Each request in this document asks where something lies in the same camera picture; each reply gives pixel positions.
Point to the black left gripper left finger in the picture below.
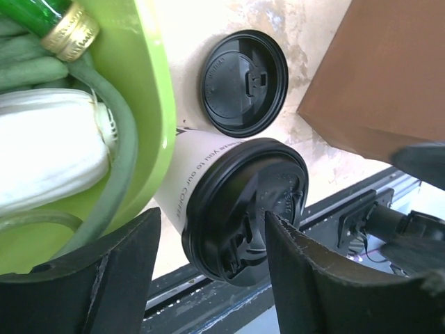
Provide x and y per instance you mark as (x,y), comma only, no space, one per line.
(99,288)

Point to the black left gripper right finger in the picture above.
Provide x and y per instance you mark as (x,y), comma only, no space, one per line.
(330,285)

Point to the black coffee lid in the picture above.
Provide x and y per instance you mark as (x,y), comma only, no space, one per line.
(224,232)
(243,83)

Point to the white paper cup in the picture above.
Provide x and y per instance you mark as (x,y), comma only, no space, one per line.
(194,154)

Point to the brown paper bag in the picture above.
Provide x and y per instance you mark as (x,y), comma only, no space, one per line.
(380,85)

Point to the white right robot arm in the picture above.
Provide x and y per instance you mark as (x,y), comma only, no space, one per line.
(410,237)

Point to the black coffee lid on table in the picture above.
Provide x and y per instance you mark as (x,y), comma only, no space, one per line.
(243,83)

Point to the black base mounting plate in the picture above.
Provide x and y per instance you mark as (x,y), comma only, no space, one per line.
(186,293)

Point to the white toy radish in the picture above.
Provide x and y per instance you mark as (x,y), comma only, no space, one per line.
(55,143)

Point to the green plastic tray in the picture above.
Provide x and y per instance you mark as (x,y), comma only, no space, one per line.
(130,54)

